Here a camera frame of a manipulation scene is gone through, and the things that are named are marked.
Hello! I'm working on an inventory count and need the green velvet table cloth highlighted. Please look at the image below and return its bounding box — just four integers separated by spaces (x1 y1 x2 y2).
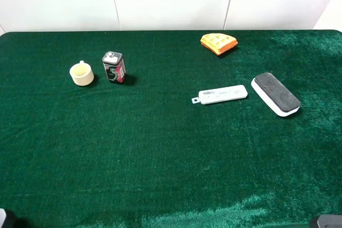
1 30 341 227

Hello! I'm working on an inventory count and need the cream ceramic cup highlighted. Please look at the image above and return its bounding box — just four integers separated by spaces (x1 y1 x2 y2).
69 60 94 87

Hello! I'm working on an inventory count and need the black white whiteboard eraser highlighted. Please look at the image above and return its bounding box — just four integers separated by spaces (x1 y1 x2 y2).
251 72 301 117

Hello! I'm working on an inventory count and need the orange toy waffle wedge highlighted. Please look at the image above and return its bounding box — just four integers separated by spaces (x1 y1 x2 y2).
200 33 238 56

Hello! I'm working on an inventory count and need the black white device bottom left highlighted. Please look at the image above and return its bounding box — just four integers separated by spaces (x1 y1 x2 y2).
0 208 17 228

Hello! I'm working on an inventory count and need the clear white plastic case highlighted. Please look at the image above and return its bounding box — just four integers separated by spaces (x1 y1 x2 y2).
191 85 248 105

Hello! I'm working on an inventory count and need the black red gum canister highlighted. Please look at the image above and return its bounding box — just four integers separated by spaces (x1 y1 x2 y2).
102 51 127 83

